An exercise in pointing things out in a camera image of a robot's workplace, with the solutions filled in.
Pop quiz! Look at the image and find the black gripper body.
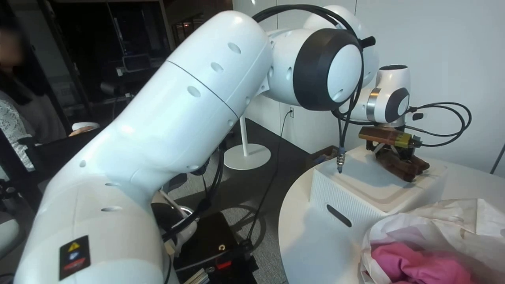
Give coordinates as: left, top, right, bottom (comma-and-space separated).
374, 141, 418, 163

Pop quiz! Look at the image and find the white basket box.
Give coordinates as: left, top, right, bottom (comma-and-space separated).
308, 144, 448, 250

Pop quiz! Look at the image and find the white round side table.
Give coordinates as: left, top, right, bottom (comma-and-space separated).
222, 116, 273, 173

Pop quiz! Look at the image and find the black floor control box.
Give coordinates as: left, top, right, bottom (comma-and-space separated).
172, 210, 259, 284

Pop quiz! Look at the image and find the person in grey sweater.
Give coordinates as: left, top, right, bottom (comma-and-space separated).
0, 23, 101, 176

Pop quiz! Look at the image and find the yellow-green wrist camera board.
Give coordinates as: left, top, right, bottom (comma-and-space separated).
358, 125, 423, 152

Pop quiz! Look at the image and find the black floor cable bundle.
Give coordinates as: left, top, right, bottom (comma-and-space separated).
156, 152, 226, 250

